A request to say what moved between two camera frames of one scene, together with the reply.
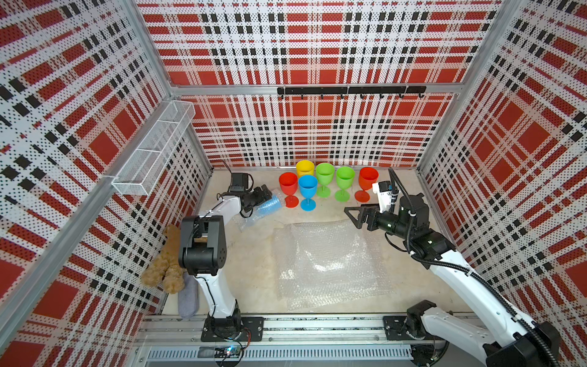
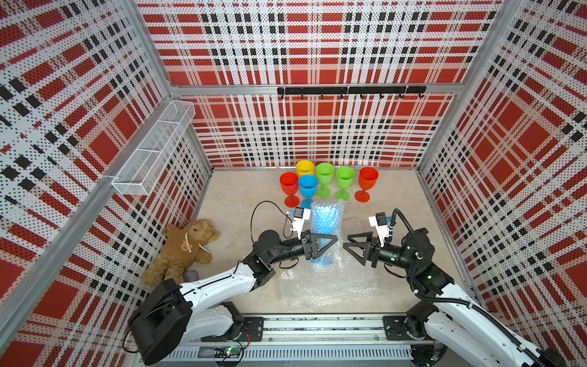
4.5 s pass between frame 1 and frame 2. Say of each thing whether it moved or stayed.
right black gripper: moved
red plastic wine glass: stayed
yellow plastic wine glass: stayed
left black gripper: moved
